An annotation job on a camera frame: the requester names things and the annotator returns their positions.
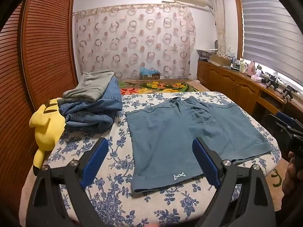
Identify small cardboard box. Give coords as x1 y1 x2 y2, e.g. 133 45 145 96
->
140 72 161 80

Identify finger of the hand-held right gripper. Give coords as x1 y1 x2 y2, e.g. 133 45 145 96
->
267 112 298 138

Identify person's right forearm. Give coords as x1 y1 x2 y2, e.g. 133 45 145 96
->
280 189 303 212

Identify grey zebra window blind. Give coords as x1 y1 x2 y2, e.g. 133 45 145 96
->
238 0 303 87

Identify teal blue short pants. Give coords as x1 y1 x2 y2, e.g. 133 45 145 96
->
125 96 273 193

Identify blue plastic bag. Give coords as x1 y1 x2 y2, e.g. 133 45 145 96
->
140 67 159 75

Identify wooden window frame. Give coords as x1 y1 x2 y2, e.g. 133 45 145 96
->
233 0 245 59

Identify black mini tripod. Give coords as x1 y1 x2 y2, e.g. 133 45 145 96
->
265 75 278 88
283 85 294 104

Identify wooden side cabinet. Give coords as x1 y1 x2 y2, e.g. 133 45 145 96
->
197 60 303 123

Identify blue denim jeans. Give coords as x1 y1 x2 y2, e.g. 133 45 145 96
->
57 77 123 134

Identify brown louvred wooden wardrobe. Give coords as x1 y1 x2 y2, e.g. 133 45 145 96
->
0 0 79 178

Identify beige patterned drape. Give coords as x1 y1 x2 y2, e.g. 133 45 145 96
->
209 0 227 52

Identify colourful flower blanket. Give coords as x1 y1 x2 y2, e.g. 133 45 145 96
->
118 79 209 95

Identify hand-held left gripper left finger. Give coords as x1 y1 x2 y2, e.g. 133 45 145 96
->
26 137 109 227

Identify circle patterned sheer curtain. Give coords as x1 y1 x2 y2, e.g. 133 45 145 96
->
73 3 197 81

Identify blue floral white bedsheet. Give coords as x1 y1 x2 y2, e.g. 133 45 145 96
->
19 92 282 227

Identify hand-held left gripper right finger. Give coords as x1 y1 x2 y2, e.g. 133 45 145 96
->
192 137 277 227

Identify stack of papers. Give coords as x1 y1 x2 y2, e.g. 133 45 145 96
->
197 49 218 59

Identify grey folded garment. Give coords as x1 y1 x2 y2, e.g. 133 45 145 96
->
62 70 115 101

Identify yellow plush toy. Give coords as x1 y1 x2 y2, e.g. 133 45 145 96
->
29 99 65 176

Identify person's right hand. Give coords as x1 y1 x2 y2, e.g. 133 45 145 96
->
283 152 303 193

